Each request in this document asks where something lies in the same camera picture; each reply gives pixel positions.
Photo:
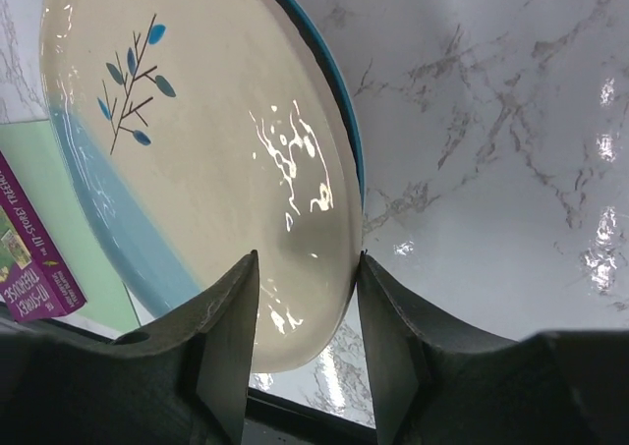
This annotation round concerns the watermelon pattern plate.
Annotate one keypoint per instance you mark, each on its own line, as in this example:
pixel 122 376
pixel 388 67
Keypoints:
pixel 312 37

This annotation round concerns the purple treehouse book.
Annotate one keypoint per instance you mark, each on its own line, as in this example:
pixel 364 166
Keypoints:
pixel 36 283

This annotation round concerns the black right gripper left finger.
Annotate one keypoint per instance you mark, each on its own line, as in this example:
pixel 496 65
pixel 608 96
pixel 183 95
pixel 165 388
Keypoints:
pixel 182 379

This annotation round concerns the blue white floral plate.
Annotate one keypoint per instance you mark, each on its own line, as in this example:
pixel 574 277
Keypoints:
pixel 196 131

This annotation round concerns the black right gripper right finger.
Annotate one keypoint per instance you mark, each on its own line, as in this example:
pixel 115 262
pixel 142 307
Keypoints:
pixel 436 379

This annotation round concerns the green clipboard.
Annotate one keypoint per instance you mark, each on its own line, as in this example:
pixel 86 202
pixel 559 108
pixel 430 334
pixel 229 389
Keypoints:
pixel 33 154

